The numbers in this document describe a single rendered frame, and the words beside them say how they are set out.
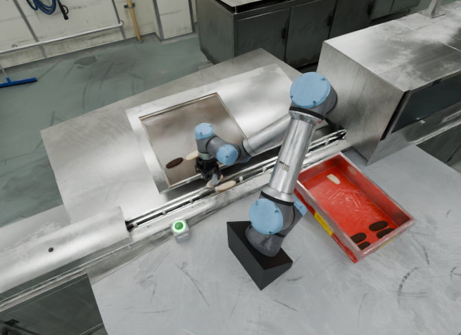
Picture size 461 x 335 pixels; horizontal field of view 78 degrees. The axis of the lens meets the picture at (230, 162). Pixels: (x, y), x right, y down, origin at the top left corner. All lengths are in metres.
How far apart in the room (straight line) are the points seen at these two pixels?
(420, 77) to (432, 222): 0.67
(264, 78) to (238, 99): 0.26
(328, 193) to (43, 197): 2.38
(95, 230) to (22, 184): 1.88
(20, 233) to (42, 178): 1.48
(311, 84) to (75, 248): 1.12
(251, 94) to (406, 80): 0.84
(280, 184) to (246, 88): 1.05
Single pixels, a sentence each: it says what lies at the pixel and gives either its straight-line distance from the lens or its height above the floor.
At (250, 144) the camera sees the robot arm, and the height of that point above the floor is 1.22.
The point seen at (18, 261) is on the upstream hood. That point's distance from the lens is 1.50.
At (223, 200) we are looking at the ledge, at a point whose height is 0.86.
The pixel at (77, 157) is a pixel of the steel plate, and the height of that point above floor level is 0.82.
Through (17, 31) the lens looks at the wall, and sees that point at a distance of 4.83.
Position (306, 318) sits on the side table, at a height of 0.82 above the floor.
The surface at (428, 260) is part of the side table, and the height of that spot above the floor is 0.82.
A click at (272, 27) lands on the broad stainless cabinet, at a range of 3.24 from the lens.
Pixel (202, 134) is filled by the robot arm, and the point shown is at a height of 1.29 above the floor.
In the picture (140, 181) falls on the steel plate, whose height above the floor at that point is 0.82.
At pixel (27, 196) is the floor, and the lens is 3.08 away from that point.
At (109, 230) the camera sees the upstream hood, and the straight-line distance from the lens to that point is 1.37.
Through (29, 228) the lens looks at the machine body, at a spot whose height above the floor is 0.82.
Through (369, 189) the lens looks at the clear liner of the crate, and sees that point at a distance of 1.54.
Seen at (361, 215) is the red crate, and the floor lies 0.82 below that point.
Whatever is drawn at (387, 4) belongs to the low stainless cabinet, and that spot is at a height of 0.32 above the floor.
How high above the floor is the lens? 2.03
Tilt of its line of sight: 49 degrees down
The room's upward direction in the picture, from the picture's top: 3 degrees counter-clockwise
